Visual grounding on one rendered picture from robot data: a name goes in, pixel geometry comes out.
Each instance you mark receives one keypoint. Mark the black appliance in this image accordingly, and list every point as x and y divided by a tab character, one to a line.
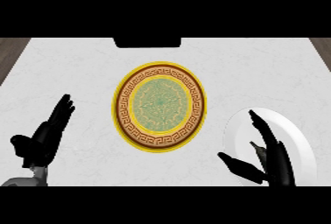
146	42

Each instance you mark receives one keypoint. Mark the white plate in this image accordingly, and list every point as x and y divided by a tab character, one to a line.
297	140

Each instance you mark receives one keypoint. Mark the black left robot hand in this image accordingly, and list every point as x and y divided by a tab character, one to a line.
43	140

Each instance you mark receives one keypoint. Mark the yellow patterned plate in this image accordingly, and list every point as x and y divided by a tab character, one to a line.
159	106

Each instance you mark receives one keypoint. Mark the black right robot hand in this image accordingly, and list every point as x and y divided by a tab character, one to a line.
275	157

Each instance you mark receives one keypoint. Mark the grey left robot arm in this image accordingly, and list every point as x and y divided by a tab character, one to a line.
29	178

